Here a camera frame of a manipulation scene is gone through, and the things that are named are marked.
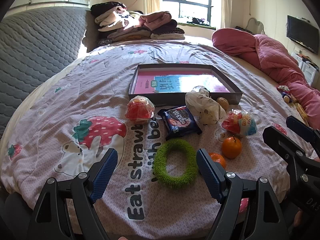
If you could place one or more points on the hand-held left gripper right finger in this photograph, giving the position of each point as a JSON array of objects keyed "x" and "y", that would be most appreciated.
[{"x": 207, "y": 175}]

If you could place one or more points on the yellow packet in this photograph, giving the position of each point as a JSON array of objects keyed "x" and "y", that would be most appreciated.
[{"x": 301, "y": 111}]

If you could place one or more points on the white air conditioner pipe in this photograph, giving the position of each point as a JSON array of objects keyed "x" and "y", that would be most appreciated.
[{"x": 250, "y": 5}]

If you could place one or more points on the white plastic bag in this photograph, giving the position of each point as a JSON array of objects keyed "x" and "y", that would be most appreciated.
[{"x": 200, "y": 102}]

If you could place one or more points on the pink and blue book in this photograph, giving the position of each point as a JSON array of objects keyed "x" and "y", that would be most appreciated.
[{"x": 150, "y": 82}]

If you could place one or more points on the person's right hand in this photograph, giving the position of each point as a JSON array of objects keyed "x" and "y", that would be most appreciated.
[{"x": 298, "y": 218}]

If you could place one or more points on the grey cardboard box lid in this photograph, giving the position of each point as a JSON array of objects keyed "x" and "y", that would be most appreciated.
[{"x": 172, "y": 101}]

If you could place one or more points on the orange with stem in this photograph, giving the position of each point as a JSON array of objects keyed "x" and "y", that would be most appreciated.
[{"x": 232, "y": 147}]

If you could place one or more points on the dark bag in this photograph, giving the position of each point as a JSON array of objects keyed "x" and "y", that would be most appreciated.
[{"x": 242, "y": 28}]

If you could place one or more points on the green sill cushion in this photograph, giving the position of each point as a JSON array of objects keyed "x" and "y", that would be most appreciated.
[{"x": 182, "y": 25}]

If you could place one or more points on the pile of folded clothes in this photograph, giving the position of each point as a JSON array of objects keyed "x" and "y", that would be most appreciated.
[{"x": 130, "y": 25}]

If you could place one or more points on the blue and white toy egg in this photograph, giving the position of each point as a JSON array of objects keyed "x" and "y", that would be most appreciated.
[{"x": 240, "y": 123}]

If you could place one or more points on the mandarin orange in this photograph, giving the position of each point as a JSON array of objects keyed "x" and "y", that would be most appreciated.
[{"x": 218, "y": 158}]

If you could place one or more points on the small doll toy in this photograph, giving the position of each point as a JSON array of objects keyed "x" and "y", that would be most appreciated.
[{"x": 286, "y": 93}]

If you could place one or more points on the dark clothes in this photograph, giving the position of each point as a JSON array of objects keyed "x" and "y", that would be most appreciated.
[{"x": 198, "y": 21}]

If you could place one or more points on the grey quilted headboard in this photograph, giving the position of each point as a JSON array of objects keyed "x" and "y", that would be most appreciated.
[{"x": 37, "y": 50}]

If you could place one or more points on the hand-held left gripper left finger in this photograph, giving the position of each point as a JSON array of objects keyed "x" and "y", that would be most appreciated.
[{"x": 106, "y": 175}]

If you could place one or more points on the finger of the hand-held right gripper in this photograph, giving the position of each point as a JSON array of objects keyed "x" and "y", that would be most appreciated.
[
  {"x": 282, "y": 145},
  {"x": 300, "y": 128}
]

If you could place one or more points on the pink quilt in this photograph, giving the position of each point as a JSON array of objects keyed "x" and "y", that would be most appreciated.
[{"x": 280, "y": 60}]

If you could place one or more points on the black television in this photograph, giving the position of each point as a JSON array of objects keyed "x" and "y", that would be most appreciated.
[{"x": 300, "y": 32}]

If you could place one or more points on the strawberry printed bed sheet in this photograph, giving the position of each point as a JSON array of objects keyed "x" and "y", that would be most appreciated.
[{"x": 75, "y": 100}]

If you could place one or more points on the walnut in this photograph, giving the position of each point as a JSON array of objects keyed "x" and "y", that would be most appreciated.
[{"x": 222, "y": 103}]

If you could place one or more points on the blue cookie packet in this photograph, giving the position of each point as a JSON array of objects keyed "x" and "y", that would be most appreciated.
[{"x": 178, "y": 122}]

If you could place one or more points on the pink pillow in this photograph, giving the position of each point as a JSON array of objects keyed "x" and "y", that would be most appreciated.
[{"x": 232, "y": 42}]

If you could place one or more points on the red toy egg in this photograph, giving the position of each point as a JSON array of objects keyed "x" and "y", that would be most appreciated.
[{"x": 138, "y": 110}]

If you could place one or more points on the window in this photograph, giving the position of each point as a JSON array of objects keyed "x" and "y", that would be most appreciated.
[{"x": 192, "y": 10}]

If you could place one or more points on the white drawer cabinet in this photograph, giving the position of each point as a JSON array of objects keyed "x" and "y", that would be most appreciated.
[{"x": 307, "y": 70}]

